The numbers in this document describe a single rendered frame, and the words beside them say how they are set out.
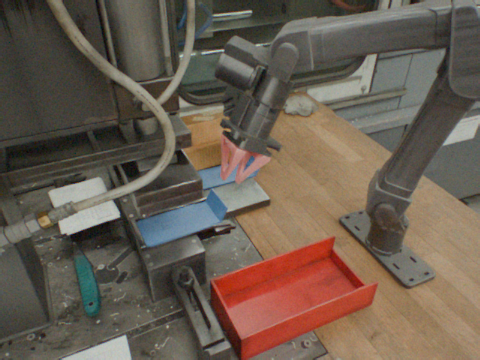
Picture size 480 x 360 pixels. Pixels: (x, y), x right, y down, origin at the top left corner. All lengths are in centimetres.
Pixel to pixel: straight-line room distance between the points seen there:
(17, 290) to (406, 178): 63
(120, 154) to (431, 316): 57
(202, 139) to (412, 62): 93
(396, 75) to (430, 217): 84
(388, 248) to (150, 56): 55
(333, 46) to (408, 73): 113
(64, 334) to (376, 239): 57
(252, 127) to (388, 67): 105
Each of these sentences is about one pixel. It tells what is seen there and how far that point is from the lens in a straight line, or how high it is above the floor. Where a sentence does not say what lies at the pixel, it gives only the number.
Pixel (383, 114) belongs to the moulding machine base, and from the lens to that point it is 179.
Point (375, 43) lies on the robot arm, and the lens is 66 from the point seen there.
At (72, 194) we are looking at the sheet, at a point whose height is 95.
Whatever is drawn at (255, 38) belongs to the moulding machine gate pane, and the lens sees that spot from 134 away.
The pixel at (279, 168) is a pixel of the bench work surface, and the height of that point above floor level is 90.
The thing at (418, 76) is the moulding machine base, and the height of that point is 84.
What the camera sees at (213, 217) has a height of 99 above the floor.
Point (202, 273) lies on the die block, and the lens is 76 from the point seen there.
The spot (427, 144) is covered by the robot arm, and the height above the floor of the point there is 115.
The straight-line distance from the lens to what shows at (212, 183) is 96.
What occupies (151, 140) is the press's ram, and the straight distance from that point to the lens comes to 63.
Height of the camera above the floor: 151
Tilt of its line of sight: 38 degrees down
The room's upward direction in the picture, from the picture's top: straight up
